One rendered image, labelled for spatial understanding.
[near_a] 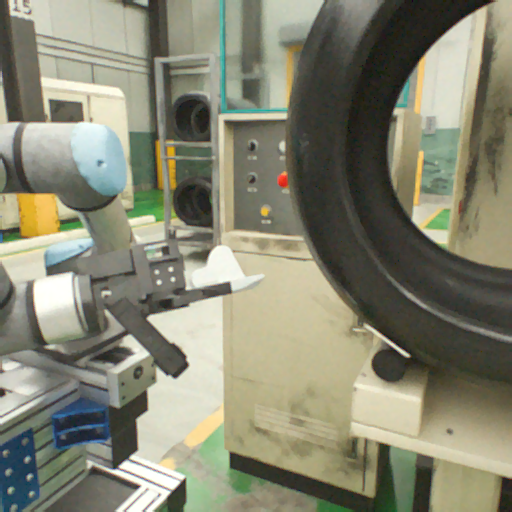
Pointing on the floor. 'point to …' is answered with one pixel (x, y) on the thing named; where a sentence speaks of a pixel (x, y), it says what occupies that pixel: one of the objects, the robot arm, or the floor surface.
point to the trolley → (200, 127)
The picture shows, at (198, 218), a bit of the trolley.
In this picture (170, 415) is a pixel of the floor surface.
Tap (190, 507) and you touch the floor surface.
